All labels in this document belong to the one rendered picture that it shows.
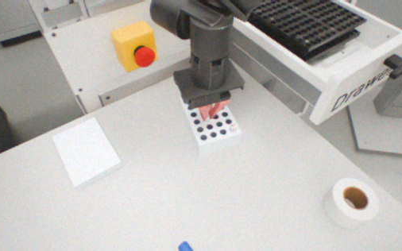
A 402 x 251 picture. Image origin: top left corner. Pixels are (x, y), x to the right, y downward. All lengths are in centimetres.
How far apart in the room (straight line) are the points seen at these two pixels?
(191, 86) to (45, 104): 151
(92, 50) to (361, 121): 148
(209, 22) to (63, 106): 152
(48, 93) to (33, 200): 143
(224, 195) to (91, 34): 37
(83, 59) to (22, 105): 140
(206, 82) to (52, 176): 33
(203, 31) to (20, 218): 41
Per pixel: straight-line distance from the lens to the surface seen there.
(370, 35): 71
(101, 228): 48
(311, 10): 65
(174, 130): 55
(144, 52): 52
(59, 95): 189
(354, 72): 47
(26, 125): 181
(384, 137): 173
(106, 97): 65
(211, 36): 36
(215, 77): 40
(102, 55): 57
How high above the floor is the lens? 120
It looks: 52 degrees down
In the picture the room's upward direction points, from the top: straight up
